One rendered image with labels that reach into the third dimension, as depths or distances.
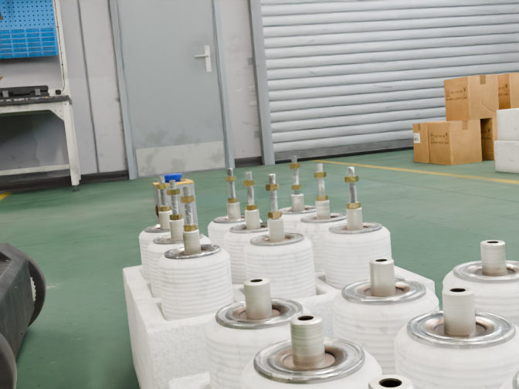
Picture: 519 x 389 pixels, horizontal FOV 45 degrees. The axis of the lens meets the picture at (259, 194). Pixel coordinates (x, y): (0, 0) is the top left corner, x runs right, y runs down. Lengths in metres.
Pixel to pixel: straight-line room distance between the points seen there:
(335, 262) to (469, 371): 0.46
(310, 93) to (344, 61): 0.47
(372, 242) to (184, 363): 0.30
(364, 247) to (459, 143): 3.75
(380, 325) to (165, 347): 0.32
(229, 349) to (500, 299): 0.25
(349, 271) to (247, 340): 0.39
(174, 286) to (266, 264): 0.12
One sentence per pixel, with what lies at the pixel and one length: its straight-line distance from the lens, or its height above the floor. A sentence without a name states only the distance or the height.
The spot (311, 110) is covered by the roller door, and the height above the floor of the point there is 0.48.
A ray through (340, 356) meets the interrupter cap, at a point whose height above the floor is 0.25.
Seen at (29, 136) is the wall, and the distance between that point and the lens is 5.98.
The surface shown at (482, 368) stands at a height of 0.24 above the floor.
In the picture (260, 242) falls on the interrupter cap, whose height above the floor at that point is 0.25.
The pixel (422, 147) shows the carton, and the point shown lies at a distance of 4.96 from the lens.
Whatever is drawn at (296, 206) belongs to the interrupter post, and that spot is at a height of 0.26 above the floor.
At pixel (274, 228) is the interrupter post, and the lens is 0.86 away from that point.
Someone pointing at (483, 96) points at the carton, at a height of 0.45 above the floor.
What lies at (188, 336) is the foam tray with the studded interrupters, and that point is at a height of 0.17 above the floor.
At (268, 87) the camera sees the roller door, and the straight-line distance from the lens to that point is 6.11.
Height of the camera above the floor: 0.41
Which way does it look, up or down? 7 degrees down
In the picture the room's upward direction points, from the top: 5 degrees counter-clockwise
